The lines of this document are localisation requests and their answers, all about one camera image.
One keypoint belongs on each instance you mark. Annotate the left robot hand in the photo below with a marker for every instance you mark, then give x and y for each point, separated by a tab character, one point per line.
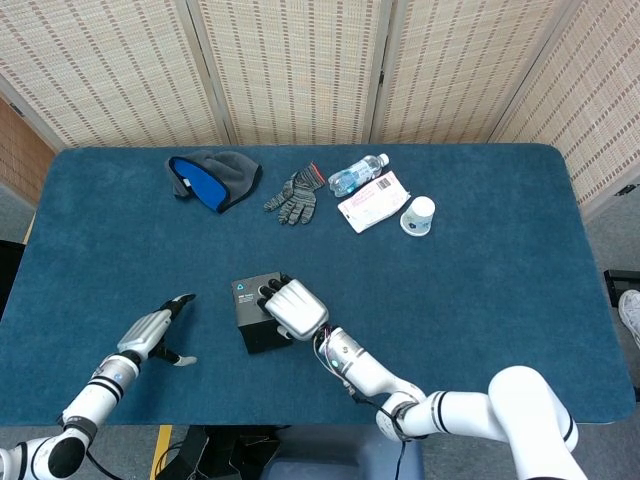
145	332

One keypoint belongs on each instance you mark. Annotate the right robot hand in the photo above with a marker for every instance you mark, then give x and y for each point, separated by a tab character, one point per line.
297	307

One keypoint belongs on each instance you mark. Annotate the black paper box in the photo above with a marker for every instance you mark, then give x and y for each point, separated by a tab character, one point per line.
250	310

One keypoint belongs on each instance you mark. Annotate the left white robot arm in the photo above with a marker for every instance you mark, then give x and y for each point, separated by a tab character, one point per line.
65	425

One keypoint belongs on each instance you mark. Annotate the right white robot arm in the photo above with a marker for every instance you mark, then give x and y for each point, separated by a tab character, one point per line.
450	410

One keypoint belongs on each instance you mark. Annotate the grey knit work glove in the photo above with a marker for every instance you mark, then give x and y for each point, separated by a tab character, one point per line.
297	200

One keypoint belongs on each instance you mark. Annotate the yellow floor tape strip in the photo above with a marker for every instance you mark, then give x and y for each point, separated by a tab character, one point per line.
161	450

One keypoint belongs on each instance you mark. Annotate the white tissue packet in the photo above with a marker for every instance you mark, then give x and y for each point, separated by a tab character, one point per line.
372	205

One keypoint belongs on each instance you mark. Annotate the clear plastic water bottle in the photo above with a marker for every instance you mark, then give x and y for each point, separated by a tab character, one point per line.
352	175

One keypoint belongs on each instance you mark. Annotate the grey blue beanie hat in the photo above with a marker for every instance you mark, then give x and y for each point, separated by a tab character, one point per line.
235	170

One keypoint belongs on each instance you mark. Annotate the black furniture piece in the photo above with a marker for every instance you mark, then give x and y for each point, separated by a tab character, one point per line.
7	270

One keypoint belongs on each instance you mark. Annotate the white floral paper cup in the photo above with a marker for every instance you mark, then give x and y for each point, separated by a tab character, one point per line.
419	215

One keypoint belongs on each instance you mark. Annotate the blue grey padded seat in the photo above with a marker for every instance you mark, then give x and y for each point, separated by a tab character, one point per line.
345	460

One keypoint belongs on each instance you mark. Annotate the brown woven screen panel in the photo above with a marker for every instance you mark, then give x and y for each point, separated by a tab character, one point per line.
20	160

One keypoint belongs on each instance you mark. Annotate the beige woven screen panel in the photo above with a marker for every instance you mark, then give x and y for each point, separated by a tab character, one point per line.
460	65
600	100
295	65
100	65

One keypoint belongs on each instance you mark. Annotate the white sneaker shoe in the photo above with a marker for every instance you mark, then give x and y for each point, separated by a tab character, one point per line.
631	315

